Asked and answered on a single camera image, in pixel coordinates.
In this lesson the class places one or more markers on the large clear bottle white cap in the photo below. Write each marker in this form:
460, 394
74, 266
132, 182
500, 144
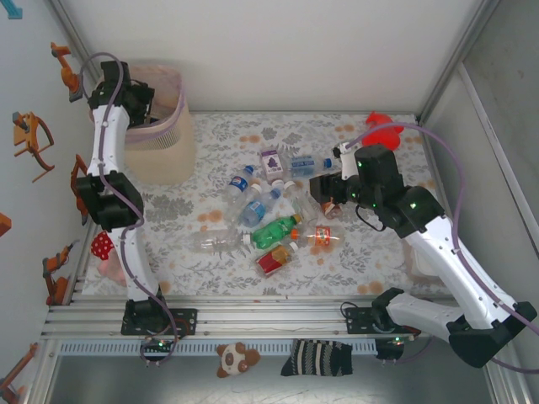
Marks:
215, 242

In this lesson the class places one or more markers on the green bottle yellow cap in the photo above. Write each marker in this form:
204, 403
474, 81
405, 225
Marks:
271, 233

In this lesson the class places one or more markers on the orange claw machine wall sticker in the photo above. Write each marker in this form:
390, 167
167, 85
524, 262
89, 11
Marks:
26, 143

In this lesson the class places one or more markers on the brown white panda plush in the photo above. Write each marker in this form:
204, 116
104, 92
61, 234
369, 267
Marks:
233, 361

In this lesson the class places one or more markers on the beige mesh bin pink bag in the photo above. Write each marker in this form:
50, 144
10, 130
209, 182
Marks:
164, 160

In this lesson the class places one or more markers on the purple grape juice carton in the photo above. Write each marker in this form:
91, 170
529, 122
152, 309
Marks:
271, 164

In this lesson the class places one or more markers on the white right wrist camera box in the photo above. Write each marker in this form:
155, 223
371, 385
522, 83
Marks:
347, 162

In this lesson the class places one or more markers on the controller board with leds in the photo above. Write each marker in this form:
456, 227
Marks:
389, 351
158, 345

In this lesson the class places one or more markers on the red white dotted plush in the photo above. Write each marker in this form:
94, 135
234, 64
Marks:
102, 245

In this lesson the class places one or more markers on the pink plush toy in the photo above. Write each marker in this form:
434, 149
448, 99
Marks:
110, 269

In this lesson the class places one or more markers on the clear bottle green label white cap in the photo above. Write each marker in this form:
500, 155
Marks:
301, 204

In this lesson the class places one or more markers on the aluminium frame rail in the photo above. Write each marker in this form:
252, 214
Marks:
269, 320

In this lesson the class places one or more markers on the red yellow label bottle white cap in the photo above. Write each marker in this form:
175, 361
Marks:
271, 261

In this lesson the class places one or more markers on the beige plastic tray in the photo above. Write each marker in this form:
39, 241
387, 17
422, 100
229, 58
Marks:
417, 265

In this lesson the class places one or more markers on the floral table cloth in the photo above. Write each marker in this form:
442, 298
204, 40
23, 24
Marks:
337, 278

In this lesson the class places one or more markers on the red plush toy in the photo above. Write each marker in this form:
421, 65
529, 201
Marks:
381, 134

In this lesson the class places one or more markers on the black white striped sock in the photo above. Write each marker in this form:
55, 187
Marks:
316, 357

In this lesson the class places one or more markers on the clear Pepsi bottle blue cap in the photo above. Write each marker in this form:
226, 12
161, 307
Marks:
238, 185

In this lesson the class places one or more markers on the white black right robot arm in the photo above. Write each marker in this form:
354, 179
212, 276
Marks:
455, 261

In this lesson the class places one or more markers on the blue wall sticker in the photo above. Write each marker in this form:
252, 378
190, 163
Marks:
12, 8

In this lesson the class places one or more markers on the brown coffee drink bottle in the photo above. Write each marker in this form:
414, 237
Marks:
332, 210

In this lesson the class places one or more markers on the clear bottle pale blue label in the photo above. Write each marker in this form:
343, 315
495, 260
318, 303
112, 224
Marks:
305, 164

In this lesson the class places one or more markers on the aluminium frame post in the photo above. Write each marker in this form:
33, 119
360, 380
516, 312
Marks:
69, 29
459, 54

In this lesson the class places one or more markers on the clear bottle orange label orange cap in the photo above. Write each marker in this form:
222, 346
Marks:
322, 235

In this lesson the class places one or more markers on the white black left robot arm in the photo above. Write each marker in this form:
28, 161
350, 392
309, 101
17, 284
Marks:
107, 143

